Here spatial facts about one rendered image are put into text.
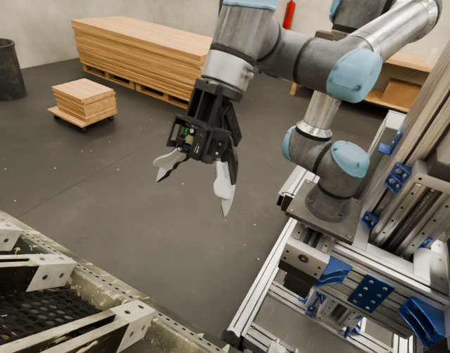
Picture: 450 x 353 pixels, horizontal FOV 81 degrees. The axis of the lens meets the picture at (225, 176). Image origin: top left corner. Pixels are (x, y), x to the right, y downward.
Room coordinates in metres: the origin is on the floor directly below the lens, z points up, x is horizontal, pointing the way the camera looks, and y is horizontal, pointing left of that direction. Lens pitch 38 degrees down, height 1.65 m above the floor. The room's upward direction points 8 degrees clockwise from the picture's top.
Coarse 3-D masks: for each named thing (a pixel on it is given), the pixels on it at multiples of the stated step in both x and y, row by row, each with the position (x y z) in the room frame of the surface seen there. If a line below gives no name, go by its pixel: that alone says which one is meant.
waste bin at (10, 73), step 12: (0, 48) 3.15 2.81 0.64; (12, 48) 3.31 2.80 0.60; (0, 60) 3.13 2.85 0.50; (12, 60) 3.25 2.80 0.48; (0, 72) 3.10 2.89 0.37; (12, 72) 3.21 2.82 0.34; (0, 84) 3.08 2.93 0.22; (12, 84) 3.17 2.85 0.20; (24, 84) 3.36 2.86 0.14; (0, 96) 3.07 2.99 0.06; (12, 96) 3.14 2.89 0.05; (24, 96) 3.28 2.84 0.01
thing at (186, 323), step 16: (16, 224) 0.58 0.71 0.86; (48, 240) 0.55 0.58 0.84; (80, 256) 0.51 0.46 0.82; (80, 272) 0.41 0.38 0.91; (96, 272) 0.44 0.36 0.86; (80, 288) 0.37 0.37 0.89; (96, 288) 0.37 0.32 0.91; (128, 288) 0.41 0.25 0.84; (96, 304) 0.34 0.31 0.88; (112, 304) 0.33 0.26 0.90; (160, 304) 0.38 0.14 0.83; (160, 320) 0.31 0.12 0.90; (176, 320) 0.33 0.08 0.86; (144, 336) 0.27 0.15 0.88; (160, 336) 0.27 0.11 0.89; (176, 336) 0.27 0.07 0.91; (208, 336) 0.31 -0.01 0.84; (176, 352) 0.24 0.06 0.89; (192, 352) 0.24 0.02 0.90; (208, 352) 0.25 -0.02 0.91; (240, 352) 0.28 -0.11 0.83
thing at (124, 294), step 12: (0, 216) 0.58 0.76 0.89; (36, 240) 0.50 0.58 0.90; (60, 252) 0.48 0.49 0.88; (96, 276) 0.41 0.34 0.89; (108, 288) 0.38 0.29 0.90; (132, 300) 0.35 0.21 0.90; (156, 312) 0.33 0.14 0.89; (168, 324) 0.30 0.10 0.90; (180, 324) 0.31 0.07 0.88; (192, 336) 0.28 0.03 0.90; (216, 348) 0.26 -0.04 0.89
